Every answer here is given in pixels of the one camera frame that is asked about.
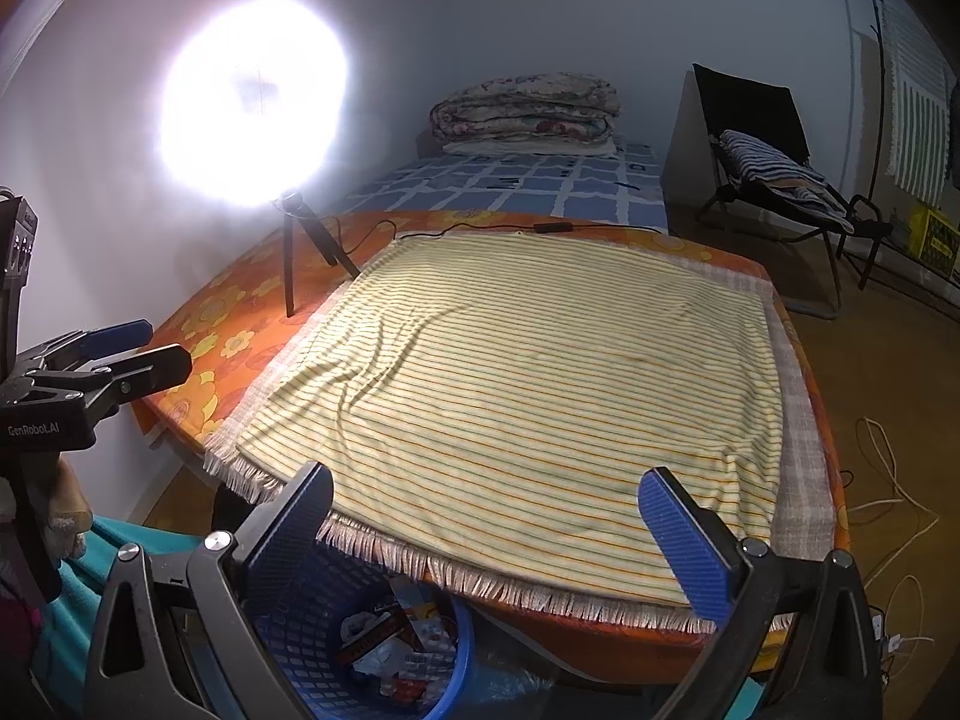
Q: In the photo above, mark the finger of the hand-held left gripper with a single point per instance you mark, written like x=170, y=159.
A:
x=157, y=367
x=120, y=336

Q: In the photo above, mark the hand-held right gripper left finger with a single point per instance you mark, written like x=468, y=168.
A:
x=296, y=517

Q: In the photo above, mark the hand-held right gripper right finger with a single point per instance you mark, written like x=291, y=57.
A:
x=682, y=540

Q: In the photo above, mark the blue plastic laundry basket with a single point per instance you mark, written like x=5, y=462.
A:
x=315, y=630

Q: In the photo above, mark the white wrapper with colourful end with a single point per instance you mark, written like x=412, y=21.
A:
x=416, y=671

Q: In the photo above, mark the person's left hand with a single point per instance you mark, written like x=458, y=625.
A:
x=71, y=517

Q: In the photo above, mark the pale fringed blanket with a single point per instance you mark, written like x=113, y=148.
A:
x=806, y=427

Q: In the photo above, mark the striped cloth on chair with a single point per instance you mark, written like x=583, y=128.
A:
x=772, y=165

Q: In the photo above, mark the yellow crate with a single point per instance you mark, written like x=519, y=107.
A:
x=934, y=240

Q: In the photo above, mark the blue checked bed sheet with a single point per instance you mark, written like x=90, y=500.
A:
x=510, y=180

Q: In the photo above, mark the black folding chair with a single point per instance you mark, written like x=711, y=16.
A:
x=750, y=105

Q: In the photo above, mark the folded floral quilt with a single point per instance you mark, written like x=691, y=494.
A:
x=525, y=105

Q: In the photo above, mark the hanging striped towel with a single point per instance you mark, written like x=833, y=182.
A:
x=915, y=97

